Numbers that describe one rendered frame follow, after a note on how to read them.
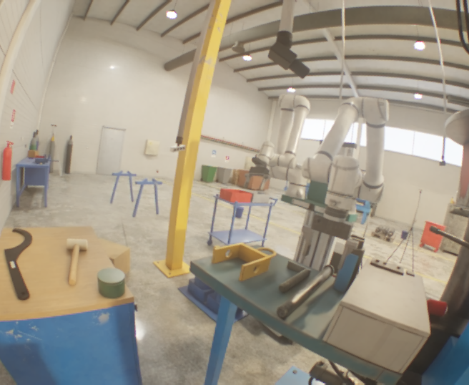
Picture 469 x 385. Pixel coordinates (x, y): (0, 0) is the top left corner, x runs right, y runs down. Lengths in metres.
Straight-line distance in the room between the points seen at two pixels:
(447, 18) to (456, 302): 5.74
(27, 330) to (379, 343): 0.96
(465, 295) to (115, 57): 11.52
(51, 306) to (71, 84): 10.01
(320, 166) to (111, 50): 10.81
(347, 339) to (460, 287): 0.63
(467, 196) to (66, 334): 1.68
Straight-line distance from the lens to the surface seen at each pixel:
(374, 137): 1.32
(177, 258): 2.79
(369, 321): 0.54
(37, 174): 6.36
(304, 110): 1.81
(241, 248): 0.90
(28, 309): 0.80
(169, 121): 11.70
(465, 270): 1.06
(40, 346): 0.89
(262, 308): 0.65
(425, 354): 0.93
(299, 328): 0.62
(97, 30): 11.42
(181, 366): 1.76
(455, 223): 8.95
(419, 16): 6.10
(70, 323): 0.82
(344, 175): 0.69
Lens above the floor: 1.44
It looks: 8 degrees down
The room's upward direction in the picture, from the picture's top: 10 degrees clockwise
